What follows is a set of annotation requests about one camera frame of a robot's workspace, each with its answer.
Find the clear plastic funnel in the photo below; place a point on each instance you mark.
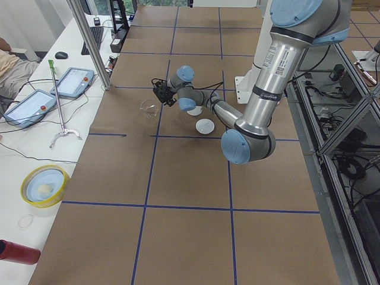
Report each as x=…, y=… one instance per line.
x=149, y=109

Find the white cup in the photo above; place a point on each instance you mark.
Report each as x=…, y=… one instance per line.
x=195, y=112

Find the white cup lid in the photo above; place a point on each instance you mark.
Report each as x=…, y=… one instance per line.
x=205, y=126

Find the black computer box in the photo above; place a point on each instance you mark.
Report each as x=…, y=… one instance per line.
x=118, y=41

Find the far teach pendant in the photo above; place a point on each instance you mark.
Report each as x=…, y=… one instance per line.
x=74, y=82

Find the teach pendant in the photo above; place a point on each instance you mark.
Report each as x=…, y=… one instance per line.
x=74, y=82
x=31, y=109

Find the metal reacher grabber tool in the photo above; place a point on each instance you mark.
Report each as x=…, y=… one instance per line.
x=64, y=131

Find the black computer mouse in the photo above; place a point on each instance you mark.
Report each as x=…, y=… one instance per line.
x=61, y=55

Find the near teach pendant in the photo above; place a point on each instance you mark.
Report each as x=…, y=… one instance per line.
x=31, y=109

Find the yellow tape roll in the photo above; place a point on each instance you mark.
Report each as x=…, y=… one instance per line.
x=44, y=186

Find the person in beige shirt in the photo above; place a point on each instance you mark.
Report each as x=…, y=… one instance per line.
x=15, y=72

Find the red bottle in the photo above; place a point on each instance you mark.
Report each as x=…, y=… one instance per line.
x=13, y=252

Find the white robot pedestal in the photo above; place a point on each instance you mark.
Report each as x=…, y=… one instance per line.
x=244, y=85

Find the aluminium frame post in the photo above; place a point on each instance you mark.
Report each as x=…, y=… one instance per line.
x=88, y=39

